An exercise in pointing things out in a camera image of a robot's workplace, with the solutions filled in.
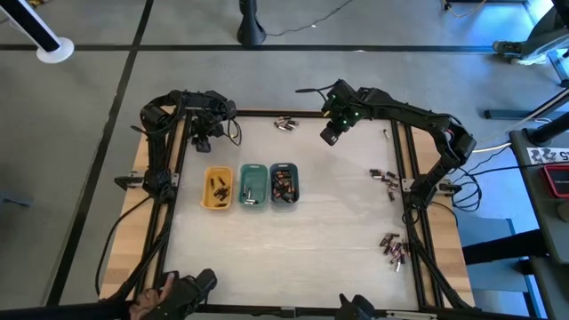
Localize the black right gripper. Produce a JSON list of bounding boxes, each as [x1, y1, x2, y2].
[[318, 78, 362, 148]]

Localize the yellow plastic bin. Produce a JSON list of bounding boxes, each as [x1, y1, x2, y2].
[[200, 165, 235, 211]]

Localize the green plastic bin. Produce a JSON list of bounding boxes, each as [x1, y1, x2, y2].
[[237, 163, 270, 208]]

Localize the blue-grey plastic bin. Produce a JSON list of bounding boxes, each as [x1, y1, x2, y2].
[[268, 162, 301, 205]]

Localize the black stand pole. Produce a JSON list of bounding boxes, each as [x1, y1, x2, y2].
[[236, 0, 268, 48]]

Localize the black desk foot bar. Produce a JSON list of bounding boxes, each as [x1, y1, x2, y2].
[[483, 87, 569, 122], [461, 229, 549, 267]]

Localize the person's hand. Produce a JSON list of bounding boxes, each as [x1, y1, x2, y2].
[[129, 273, 177, 320]]

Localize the white marker sheet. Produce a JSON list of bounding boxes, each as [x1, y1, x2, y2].
[[527, 147, 569, 165]]

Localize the red and black case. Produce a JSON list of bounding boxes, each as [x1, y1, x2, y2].
[[541, 163, 569, 200]]

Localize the dark grey side desk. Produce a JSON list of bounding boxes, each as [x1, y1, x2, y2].
[[509, 128, 569, 320]]

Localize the black right camera cable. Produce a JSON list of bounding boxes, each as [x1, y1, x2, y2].
[[295, 85, 333, 98]]

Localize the black aluminium table frame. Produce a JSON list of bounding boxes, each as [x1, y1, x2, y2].
[[0, 100, 552, 320]]

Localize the thin black floor cable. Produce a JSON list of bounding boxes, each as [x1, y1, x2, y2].
[[265, 0, 356, 37]]

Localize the yellow floor cable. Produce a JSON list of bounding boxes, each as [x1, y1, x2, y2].
[[470, 141, 513, 155]]

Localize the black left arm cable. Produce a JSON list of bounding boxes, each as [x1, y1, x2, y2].
[[94, 195, 152, 298]]

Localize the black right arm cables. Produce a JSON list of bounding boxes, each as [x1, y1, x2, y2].
[[449, 145, 535, 214]]

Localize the black leader arm handle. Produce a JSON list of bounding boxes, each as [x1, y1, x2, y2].
[[335, 292, 377, 320], [141, 268, 219, 320]]

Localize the white round-base post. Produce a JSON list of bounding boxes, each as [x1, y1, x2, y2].
[[0, 0, 76, 65]]

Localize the silver frame bracket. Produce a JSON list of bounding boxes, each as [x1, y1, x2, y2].
[[385, 310, 439, 320]]

